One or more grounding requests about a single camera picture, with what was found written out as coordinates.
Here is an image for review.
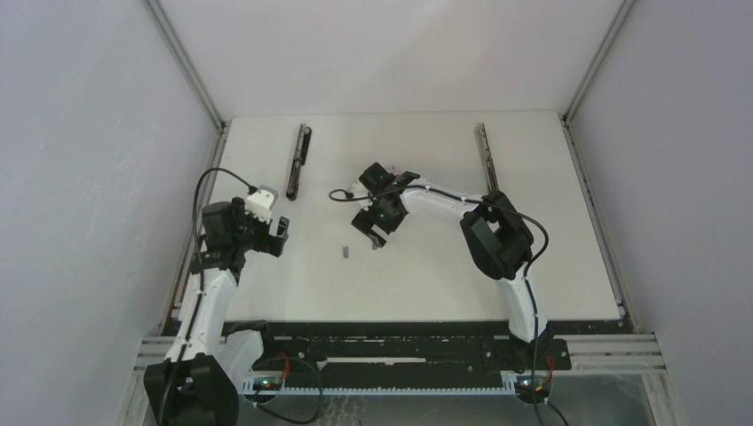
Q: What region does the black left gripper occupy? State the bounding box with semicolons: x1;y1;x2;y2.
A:
231;198;288;257

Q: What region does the black stapler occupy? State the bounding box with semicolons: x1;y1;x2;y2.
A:
286;123;313;201

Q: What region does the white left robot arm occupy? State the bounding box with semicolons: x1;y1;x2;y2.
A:
143;188;289;425

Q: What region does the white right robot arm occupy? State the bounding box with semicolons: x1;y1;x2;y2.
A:
345;162;549;369

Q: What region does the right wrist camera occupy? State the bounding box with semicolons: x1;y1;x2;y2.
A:
346;181;369;201

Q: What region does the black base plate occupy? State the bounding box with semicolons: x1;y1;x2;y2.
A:
162;319;633;390

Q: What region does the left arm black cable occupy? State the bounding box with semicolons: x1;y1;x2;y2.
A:
153;167;325;426

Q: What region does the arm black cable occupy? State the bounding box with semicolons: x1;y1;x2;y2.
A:
328;185;572;426
153;167;325;426

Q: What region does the white cable duct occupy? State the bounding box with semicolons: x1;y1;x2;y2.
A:
240;375;519;397

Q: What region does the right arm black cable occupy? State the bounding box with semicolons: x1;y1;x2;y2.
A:
328;185;572;426

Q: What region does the aluminium frame rail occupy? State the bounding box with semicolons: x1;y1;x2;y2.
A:
142;0;226;327

